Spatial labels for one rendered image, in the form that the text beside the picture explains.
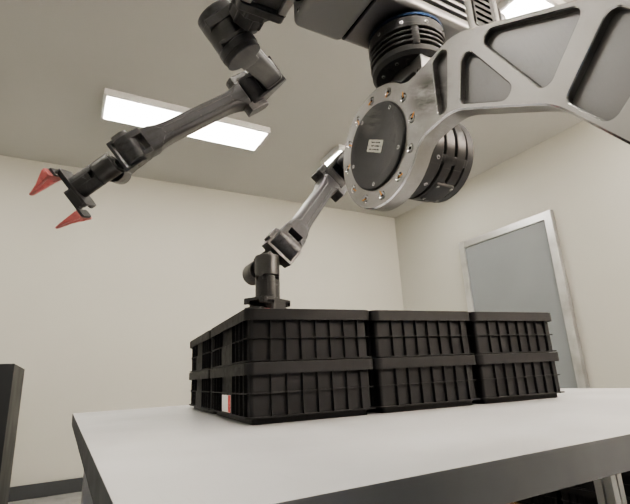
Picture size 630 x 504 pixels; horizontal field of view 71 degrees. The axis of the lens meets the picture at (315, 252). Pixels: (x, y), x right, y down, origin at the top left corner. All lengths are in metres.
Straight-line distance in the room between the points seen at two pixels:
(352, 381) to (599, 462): 0.53
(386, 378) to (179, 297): 3.59
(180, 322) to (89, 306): 0.80
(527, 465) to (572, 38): 0.43
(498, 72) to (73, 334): 4.08
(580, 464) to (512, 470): 0.11
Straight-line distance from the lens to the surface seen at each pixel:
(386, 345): 1.07
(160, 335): 4.42
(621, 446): 0.69
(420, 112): 0.66
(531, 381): 1.36
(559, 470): 0.59
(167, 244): 4.59
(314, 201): 1.22
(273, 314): 0.95
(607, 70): 0.51
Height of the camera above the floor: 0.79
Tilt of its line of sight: 16 degrees up
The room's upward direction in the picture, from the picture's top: 3 degrees counter-clockwise
